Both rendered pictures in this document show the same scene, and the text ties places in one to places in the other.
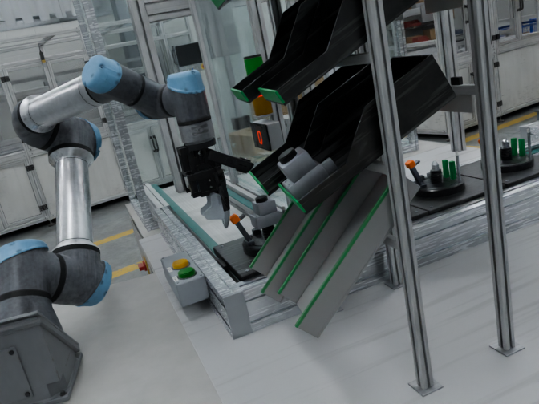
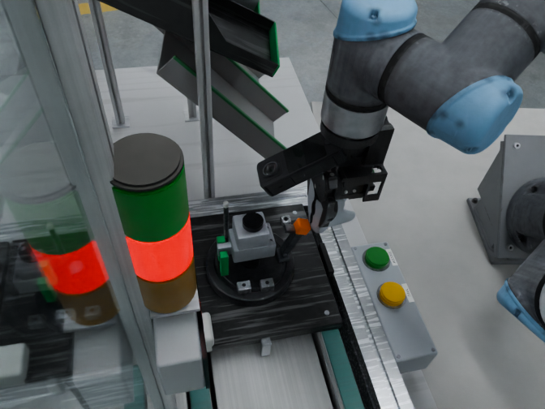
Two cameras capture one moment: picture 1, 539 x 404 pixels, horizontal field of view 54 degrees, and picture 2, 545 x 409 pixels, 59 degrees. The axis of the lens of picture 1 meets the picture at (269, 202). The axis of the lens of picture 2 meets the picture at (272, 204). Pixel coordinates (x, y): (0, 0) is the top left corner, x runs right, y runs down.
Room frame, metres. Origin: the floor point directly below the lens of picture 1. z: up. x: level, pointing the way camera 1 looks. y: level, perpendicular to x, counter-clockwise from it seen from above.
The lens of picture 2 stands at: (1.63, 0.05, 1.63)
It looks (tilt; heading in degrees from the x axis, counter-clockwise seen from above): 49 degrees down; 181
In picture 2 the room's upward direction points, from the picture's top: 6 degrees clockwise
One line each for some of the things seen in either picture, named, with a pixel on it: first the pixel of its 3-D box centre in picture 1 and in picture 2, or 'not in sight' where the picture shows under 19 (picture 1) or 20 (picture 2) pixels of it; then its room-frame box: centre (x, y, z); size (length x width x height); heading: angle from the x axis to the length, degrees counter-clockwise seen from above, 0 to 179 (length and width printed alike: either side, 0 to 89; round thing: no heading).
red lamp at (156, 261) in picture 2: not in sight; (157, 235); (1.43, -0.04, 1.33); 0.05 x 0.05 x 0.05
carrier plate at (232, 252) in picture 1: (272, 248); (250, 270); (1.21, 0.02, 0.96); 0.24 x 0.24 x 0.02; 18
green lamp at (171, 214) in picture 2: (254, 66); (148, 191); (1.43, -0.04, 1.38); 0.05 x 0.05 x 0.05
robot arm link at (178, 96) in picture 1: (188, 97); (371, 49); (1.18, 0.13, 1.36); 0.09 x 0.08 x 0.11; 47
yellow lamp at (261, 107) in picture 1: (262, 104); (164, 272); (1.43, -0.04, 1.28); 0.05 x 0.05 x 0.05
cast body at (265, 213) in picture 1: (267, 209); (245, 235); (1.21, 0.01, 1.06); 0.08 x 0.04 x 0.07; 110
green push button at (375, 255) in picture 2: (187, 274); (376, 259); (1.16, 0.23, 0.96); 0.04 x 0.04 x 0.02
